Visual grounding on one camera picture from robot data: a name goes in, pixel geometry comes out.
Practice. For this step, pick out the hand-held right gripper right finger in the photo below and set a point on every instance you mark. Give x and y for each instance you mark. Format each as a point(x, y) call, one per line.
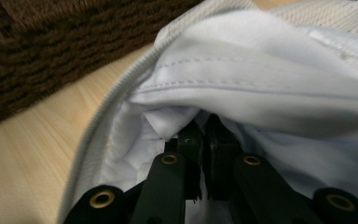
point(219, 161)

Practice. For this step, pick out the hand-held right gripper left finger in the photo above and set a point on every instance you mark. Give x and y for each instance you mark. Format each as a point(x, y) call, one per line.
point(194, 161)

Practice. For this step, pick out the white garment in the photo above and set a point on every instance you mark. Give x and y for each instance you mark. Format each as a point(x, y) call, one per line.
point(245, 77)

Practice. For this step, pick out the white mesh laundry bag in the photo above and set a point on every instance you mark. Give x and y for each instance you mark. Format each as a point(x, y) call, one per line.
point(88, 158)

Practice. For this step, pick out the dark brown woven basket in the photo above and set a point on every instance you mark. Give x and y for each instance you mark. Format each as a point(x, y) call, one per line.
point(43, 46)

